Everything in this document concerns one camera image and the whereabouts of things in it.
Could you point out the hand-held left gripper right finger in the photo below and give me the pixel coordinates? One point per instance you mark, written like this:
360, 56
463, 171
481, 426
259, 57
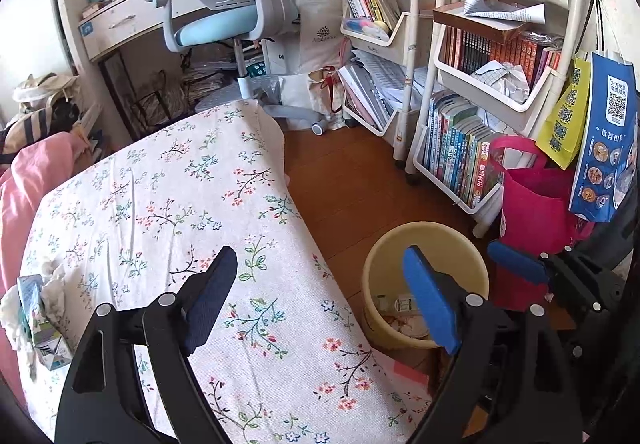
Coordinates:
430, 299

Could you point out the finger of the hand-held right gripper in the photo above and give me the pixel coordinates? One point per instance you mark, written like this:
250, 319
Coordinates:
515, 266

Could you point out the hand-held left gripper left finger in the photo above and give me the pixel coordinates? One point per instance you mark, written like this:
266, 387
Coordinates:
215, 294

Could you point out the yellow plastic trash bin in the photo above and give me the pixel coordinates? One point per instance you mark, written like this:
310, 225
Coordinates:
380, 269

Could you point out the green printed carton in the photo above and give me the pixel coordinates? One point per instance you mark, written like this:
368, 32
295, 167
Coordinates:
42, 339

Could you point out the large white tissue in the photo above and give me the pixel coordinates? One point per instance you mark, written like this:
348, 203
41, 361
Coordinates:
12, 319

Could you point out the white printed wrapper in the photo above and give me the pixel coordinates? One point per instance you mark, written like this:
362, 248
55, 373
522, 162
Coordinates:
397, 302

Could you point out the pink tote bag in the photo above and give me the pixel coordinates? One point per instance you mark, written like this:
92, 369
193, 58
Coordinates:
535, 209

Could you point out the floral bed sheet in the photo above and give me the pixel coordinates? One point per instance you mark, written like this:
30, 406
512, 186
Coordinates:
175, 204

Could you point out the row of colourful books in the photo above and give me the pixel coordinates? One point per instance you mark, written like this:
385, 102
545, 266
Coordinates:
460, 149

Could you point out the blue paper bag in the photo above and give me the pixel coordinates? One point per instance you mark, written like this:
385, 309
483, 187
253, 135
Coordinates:
600, 159

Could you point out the yellow paper bag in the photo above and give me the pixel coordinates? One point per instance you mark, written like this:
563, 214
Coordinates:
565, 124

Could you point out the crumpled white paper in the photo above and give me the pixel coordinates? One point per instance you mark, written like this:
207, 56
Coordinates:
505, 79

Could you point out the clear plastic storage bag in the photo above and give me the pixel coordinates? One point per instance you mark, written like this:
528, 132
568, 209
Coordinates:
165, 99

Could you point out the pink blanket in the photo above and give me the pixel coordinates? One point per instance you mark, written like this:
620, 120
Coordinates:
25, 184

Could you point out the row of dark books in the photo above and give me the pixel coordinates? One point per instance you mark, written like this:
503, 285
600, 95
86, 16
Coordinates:
470, 49

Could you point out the teal box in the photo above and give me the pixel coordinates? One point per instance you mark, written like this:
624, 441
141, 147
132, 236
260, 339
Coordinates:
256, 70

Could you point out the brown cardboard box lid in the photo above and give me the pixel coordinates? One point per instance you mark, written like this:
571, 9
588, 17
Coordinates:
480, 24

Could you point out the white under-desk cabinet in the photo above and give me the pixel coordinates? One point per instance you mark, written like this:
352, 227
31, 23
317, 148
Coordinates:
277, 56

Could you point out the striped cloth bag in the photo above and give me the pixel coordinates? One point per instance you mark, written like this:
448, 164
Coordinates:
25, 129

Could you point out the short white rolling cart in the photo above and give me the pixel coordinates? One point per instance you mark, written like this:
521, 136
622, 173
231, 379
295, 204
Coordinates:
410, 24

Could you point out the grey blue office chair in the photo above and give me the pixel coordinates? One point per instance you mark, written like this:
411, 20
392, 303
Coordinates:
215, 26

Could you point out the cream canvas bag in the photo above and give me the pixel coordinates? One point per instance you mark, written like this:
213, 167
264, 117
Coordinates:
40, 89

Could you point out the pastel pencil case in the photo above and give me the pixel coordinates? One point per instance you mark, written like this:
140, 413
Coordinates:
365, 28

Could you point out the white desk drawer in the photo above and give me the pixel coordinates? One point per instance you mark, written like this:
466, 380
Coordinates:
120, 26

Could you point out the beige tote bag tree print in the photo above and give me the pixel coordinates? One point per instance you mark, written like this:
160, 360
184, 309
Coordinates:
320, 29

